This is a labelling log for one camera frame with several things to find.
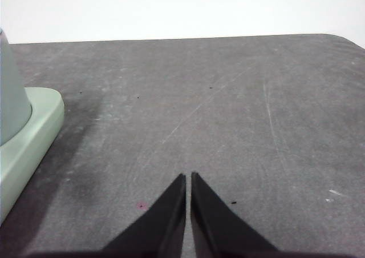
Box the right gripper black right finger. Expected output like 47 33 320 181
189 171 281 255

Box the green breakfast maker base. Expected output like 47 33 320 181
0 87 65 226

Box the green pot with handle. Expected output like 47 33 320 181
0 28 33 147

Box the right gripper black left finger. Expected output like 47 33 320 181
98 172 188 255

